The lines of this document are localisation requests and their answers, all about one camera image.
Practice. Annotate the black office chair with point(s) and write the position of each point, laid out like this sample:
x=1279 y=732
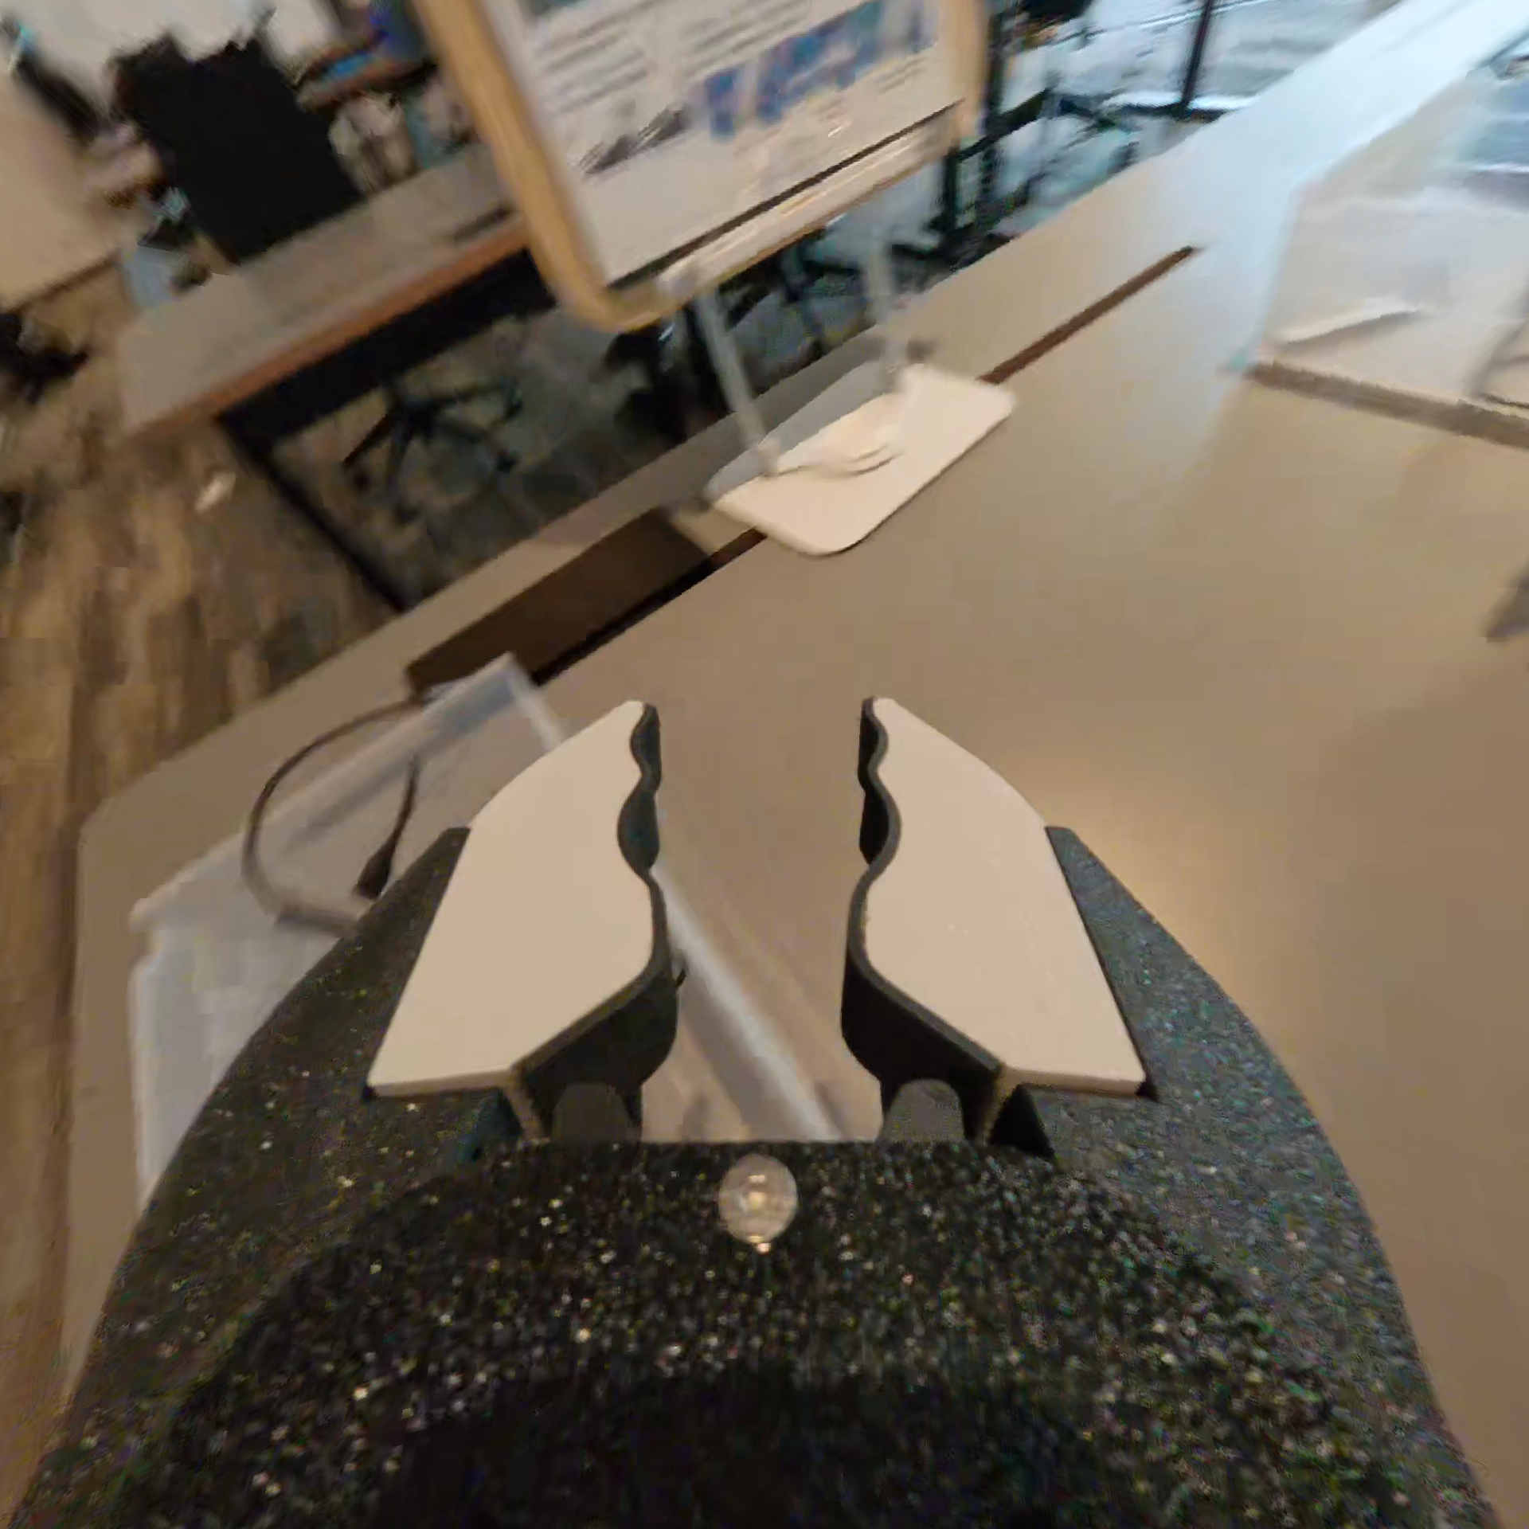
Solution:
x=238 y=144

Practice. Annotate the wood top office desk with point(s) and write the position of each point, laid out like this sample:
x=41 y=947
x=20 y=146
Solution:
x=298 y=310

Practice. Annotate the white document stand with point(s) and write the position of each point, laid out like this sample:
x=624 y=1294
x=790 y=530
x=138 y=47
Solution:
x=871 y=453

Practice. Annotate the grey usb hub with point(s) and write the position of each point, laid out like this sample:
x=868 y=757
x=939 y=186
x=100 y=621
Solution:
x=269 y=825
x=1348 y=322

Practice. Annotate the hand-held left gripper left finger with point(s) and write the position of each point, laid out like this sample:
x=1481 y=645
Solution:
x=537 y=943

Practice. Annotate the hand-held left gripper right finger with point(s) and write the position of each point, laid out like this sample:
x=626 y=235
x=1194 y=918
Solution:
x=990 y=943

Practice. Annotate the clear plastic organizer box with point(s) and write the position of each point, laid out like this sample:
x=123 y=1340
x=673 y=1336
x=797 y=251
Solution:
x=1408 y=239
x=202 y=979

